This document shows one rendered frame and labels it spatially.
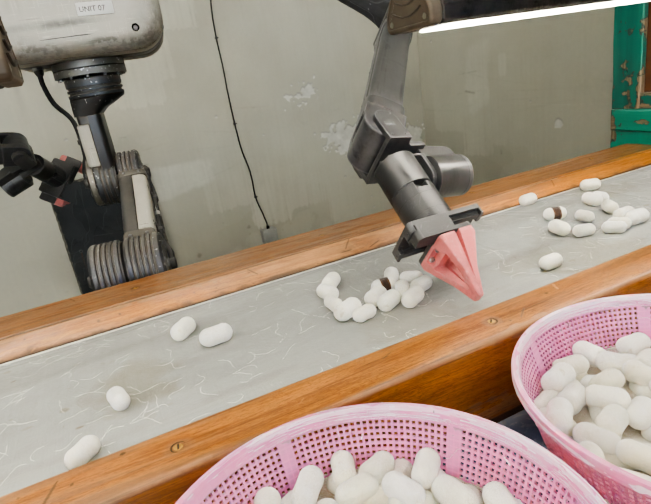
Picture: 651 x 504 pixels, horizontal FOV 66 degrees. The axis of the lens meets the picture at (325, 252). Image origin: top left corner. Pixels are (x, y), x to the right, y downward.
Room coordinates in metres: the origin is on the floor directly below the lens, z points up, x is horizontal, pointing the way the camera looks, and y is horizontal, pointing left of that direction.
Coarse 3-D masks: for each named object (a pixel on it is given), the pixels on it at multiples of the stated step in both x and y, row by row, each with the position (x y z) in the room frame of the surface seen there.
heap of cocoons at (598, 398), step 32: (576, 352) 0.40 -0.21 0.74; (608, 352) 0.38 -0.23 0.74; (640, 352) 0.38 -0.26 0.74; (544, 384) 0.36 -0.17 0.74; (576, 384) 0.34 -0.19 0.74; (608, 384) 0.34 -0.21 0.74; (640, 384) 0.34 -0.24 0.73; (576, 416) 0.33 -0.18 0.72; (608, 416) 0.30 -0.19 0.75; (640, 416) 0.30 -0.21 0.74; (608, 448) 0.28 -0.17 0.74; (640, 448) 0.27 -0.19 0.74
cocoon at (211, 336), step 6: (222, 324) 0.53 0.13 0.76; (228, 324) 0.53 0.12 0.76; (204, 330) 0.52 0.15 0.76; (210, 330) 0.52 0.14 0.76; (216, 330) 0.52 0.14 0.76; (222, 330) 0.52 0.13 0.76; (228, 330) 0.52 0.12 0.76; (204, 336) 0.51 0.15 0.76; (210, 336) 0.51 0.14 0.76; (216, 336) 0.52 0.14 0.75; (222, 336) 0.52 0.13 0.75; (228, 336) 0.52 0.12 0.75; (204, 342) 0.51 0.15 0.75; (210, 342) 0.51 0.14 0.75; (216, 342) 0.52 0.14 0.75
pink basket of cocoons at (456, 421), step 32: (320, 416) 0.32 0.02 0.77; (352, 416) 0.32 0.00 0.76; (384, 416) 0.32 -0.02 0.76; (416, 416) 0.31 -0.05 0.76; (448, 416) 0.30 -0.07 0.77; (256, 448) 0.30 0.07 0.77; (288, 448) 0.31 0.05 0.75; (352, 448) 0.32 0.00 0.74; (384, 448) 0.31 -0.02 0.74; (416, 448) 0.31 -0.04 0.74; (448, 448) 0.30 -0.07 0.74; (480, 448) 0.28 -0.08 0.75; (512, 448) 0.27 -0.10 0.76; (544, 448) 0.25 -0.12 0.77; (224, 480) 0.28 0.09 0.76; (256, 480) 0.29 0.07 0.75; (288, 480) 0.30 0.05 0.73; (480, 480) 0.28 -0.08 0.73; (512, 480) 0.26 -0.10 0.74; (576, 480) 0.23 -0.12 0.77
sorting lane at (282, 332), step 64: (576, 192) 0.89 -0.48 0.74; (640, 192) 0.83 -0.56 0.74; (384, 256) 0.72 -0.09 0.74; (512, 256) 0.64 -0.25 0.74; (576, 256) 0.61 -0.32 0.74; (256, 320) 0.57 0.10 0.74; (320, 320) 0.54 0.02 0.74; (384, 320) 0.51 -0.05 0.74; (448, 320) 0.49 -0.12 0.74; (0, 384) 0.51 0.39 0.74; (64, 384) 0.49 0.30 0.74; (128, 384) 0.47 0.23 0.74; (192, 384) 0.44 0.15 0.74; (256, 384) 0.43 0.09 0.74; (0, 448) 0.39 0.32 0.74; (64, 448) 0.37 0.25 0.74
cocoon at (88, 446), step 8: (80, 440) 0.36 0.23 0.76; (88, 440) 0.36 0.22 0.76; (96, 440) 0.36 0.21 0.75; (72, 448) 0.35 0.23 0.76; (80, 448) 0.35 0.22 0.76; (88, 448) 0.35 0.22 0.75; (96, 448) 0.36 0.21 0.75; (72, 456) 0.34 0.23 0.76; (80, 456) 0.34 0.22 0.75; (88, 456) 0.35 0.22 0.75; (72, 464) 0.34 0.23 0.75; (80, 464) 0.34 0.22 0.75
